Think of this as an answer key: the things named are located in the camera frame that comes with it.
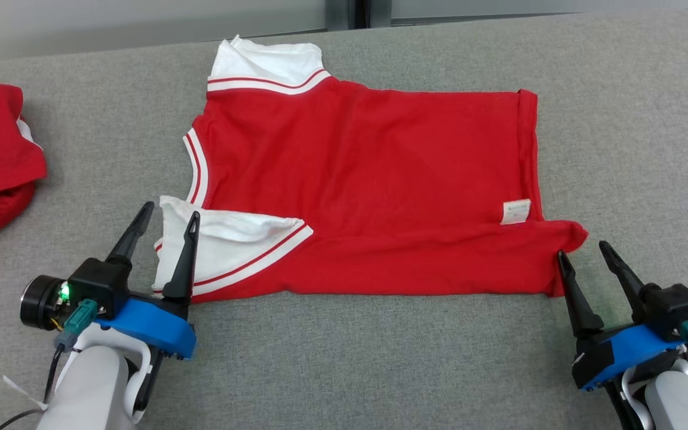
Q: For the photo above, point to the grey metal partition post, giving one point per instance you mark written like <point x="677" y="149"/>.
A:
<point x="378" y="12"/>
<point x="341" y="13"/>

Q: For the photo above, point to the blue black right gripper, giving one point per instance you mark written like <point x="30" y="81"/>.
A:
<point x="624" y="355"/>

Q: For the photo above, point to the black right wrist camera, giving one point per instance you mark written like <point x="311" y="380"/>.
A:
<point x="672" y="304"/>

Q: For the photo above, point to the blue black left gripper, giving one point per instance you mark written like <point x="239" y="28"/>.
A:
<point x="153" y="328"/>

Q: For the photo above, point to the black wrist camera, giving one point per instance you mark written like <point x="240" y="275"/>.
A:
<point x="99" y="283"/>
<point x="672" y="304"/>

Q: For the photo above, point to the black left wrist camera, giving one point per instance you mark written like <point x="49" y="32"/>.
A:
<point x="99" y="283"/>

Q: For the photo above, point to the white zip tie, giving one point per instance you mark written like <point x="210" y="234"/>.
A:
<point x="24" y="393"/>

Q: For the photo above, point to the red Bulls jersey white sleeves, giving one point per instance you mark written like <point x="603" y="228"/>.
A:
<point x="380" y="179"/>

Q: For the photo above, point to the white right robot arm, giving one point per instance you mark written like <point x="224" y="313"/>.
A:
<point x="678" y="400"/>

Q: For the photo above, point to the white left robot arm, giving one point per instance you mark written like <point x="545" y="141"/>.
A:
<point x="90" y="388"/>

